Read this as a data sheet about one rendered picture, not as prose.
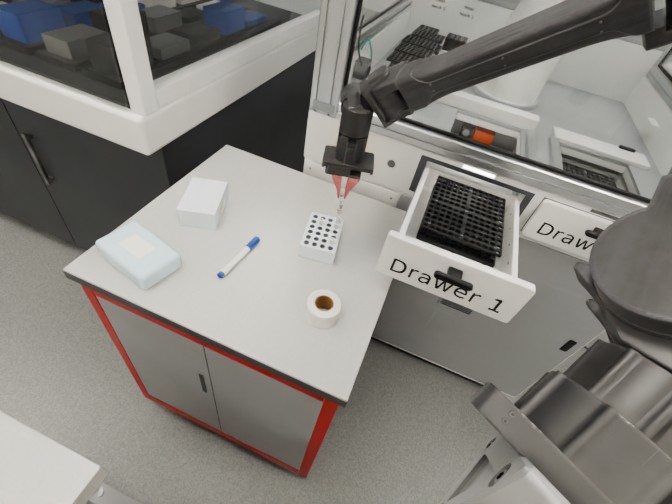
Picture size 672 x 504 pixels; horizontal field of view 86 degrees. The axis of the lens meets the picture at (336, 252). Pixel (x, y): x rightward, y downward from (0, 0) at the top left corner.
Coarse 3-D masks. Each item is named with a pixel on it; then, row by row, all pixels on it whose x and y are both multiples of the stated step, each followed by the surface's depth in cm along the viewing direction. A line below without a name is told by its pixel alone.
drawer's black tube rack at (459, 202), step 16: (432, 192) 87; (448, 192) 88; (464, 192) 89; (480, 192) 91; (432, 208) 82; (448, 208) 84; (464, 208) 85; (480, 208) 86; (496, 208) 87; (448, 224) 79; (464, 224) 80; (480, 224) 82; (496, 224) 82; (432, 240) 79; (448, 240) 80; (464, 240) 81; (480, 240) 78; (496, 240) 79; (464, 256) 79; (480, 256) 79
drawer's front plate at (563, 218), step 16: (544, 208) 88; (560, 208) 87; (528, 224) 92; (560, 224) 89; (576, 224) 88; (592, 224) 86; (608, 224) 85; (544, 240) 94; (560, 240) 92; (576, 240) 90; (592, 240) 89
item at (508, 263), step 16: (432, 176) 97; (448, 176) 96; (416, 192) 87; (496, 192) 93; (416, 208) 92; (512, 208) 91; (416, 224) 88; (512, 224) 86; (512, 240) 81; (496, 256) 84; (512, 256) 77; (512, 272) 73
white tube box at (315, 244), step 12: (312, 216) 89; (324, 216) 90; (312, 228) 86; (324, 228) 87; (312, 240) 84; (324, 240) 85; (336, 240) 85; (300, 252) 84; (312, 252) 83; (324, 252) 82
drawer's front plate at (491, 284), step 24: (408, 240) 69; (384, 264) 75; (408, 264) 73; (432, 264) 70; (456, 264) 68; (480, 264) 68; (432, 288) 75; (480, 288) 70; (504, 288) 68; (528, 288) 66; (480, 312) 74; (504, 312) 72
